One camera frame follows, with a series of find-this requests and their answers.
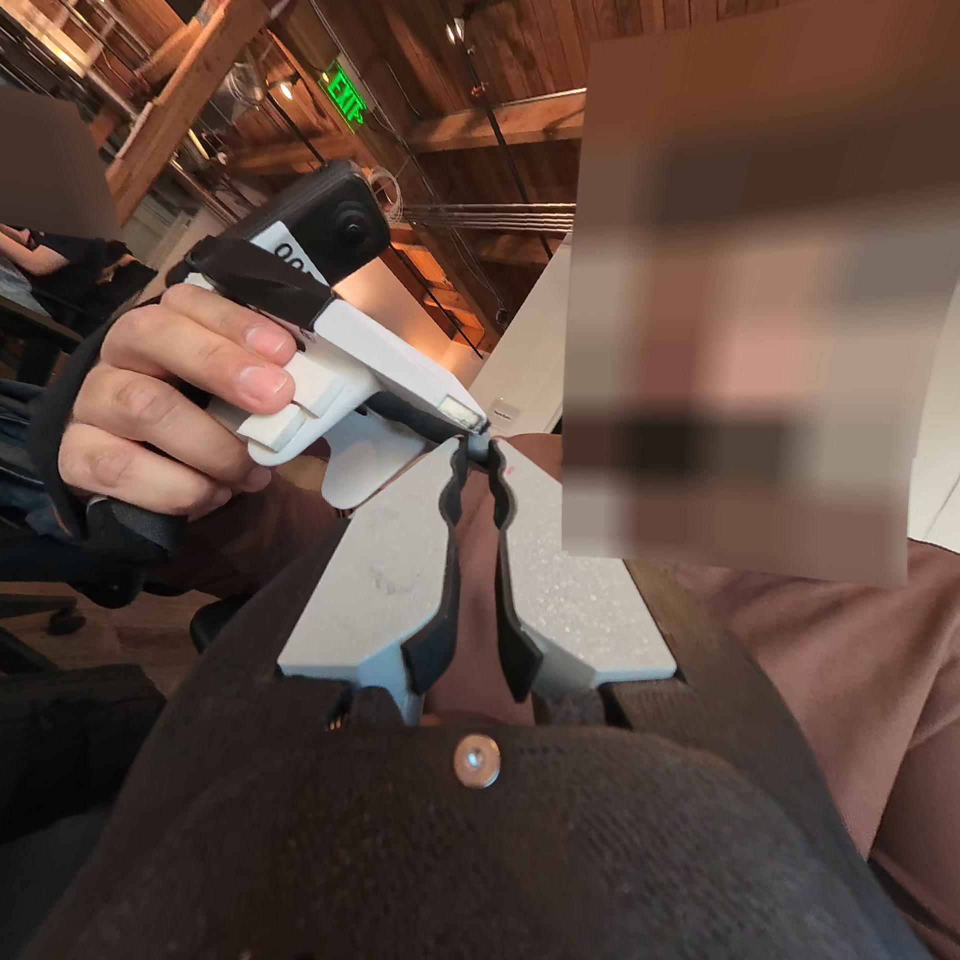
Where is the person's right hand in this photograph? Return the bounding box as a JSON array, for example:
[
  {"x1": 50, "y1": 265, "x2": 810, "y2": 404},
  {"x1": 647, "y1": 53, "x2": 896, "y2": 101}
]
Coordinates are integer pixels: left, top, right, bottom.
[{"x1": 58, "y1": 285, "x2": 299, "y2": 519}]

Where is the green exit sign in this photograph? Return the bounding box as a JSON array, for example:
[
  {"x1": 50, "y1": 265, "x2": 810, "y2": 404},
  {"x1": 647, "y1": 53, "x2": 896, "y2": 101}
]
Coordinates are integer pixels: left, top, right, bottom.
[{"x1": 318, "y1": 61, "x2": 370, "y2": 136}]

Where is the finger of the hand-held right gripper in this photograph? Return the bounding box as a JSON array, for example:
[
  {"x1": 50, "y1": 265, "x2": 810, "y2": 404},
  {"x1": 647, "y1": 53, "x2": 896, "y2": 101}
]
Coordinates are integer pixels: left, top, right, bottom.
[
  {"x1": 321, "y1": 429, "x2": 444, "y2": 517},
  {"x1": 315, "y1": 298, "x2": 492, "y2": 444}
]

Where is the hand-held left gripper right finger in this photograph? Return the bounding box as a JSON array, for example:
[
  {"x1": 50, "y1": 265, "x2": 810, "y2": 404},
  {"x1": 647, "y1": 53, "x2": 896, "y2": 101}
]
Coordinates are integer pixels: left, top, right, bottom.
[{"x1": 487, "y1": 437, "x2": 678, "y2": 706}]

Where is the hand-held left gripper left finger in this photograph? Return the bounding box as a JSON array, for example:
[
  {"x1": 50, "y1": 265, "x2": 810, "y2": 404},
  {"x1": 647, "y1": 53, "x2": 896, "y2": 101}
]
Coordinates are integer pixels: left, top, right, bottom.
[{"x1": 276, "y1": 436, "x2": 468, "y2": 725}]

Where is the black office chair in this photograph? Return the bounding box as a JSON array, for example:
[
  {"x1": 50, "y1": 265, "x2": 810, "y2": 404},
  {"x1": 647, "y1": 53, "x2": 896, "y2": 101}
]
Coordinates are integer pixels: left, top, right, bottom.
[{"x1": 0, "y1": 491, "x2": 252, "y2": 676}]

